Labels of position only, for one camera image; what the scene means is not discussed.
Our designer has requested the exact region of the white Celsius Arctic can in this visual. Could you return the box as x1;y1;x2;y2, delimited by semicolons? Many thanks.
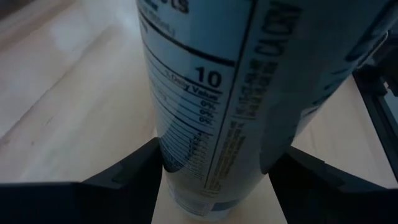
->
136;0;398;222

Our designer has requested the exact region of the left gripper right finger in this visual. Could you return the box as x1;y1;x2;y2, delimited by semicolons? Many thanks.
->
269;146;398;224

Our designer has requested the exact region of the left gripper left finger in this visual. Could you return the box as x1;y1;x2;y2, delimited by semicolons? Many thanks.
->
0;136;164;224

